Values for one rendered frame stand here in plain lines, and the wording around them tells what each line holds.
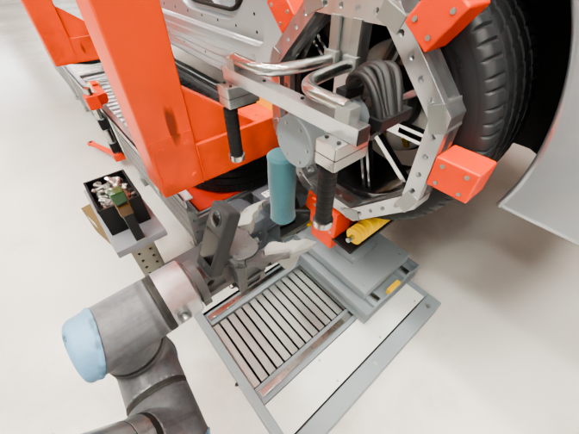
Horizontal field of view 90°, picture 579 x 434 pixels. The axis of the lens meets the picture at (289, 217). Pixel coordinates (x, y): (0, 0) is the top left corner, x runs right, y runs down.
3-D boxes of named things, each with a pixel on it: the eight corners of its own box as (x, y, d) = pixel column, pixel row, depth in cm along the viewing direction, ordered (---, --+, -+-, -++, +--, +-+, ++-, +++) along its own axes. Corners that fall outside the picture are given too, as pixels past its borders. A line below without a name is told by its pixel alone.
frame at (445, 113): (410, 242, 82) (513, 8, 44) (396, 253, 79) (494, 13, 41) (287, 160, 112) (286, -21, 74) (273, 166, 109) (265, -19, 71)
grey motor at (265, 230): (314, 238, 150) (318, 183, 126) (245, 282, 130) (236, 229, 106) (290, 219, 160) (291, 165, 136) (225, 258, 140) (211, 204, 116)
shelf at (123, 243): (168, 234, 105) (165, 228, 103) (120, 258, 98) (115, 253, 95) (127, 180, 129) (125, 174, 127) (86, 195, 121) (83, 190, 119)
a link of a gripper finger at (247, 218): (254, 214, 62) (237, 246, 55) (252, 193, 58) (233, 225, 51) (268, 217, 61) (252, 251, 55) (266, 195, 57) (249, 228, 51)
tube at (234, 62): (339, 70, 67) (345, 15, 60) (273, 90, 58) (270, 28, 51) (289, 53, 77) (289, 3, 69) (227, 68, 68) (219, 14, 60)
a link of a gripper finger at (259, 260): (288, 244, 50) (237, 249, 50) (288, 238, 49) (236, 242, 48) (290, 266, 47) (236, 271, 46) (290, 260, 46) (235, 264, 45)
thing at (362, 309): (414, 276, 133) (420, 263, 126) (363, 325, 116) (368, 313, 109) (333, 218, 160) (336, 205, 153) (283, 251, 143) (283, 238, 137)
